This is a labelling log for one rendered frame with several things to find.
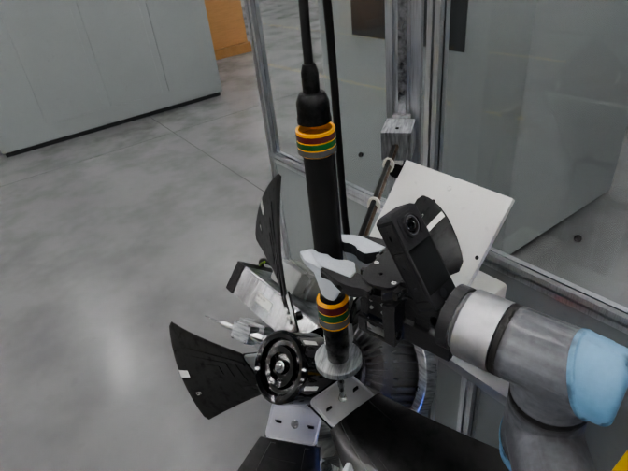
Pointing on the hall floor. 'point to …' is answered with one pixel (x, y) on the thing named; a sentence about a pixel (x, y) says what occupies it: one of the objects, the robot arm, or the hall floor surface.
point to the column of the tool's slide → (407, 67)
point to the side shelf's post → (467, 407)
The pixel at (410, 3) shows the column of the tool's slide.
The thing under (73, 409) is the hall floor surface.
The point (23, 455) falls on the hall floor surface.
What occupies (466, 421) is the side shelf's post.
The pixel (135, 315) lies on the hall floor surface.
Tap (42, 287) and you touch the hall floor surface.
